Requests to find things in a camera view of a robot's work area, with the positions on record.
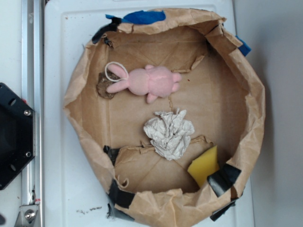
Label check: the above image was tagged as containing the pink plush bunny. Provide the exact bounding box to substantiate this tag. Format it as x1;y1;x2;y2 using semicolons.
105;61;182;104

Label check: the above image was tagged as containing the brown paper bag bin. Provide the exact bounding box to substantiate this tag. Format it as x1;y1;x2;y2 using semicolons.
64;9;266;227

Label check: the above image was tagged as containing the crumpled white paper ball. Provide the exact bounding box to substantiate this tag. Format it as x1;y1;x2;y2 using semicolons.
143;108;195;161

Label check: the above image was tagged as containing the brown cork scrap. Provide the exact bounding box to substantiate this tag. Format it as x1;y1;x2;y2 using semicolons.
97;72;116;99

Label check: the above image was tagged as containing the yellow sponge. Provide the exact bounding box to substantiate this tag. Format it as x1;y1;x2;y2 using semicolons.
187;146;219;187

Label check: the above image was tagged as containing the blue tape piece top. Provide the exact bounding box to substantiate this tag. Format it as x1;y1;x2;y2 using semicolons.
106;10;166;25

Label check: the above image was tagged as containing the blue tape piece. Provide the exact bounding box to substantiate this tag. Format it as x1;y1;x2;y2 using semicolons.
106;10;166;25
235;35;251;57

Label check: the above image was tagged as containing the white plastic tray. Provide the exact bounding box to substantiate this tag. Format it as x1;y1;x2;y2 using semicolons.
43;0;256;227

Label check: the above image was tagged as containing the blue tape piece right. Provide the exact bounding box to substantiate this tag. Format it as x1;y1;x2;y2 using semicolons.
235;35;251;57

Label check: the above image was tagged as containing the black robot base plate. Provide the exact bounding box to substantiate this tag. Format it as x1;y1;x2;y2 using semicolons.
0;83;34;190

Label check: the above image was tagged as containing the aluminium frame rail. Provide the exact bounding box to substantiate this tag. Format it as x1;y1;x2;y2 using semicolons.
15;0;46;227

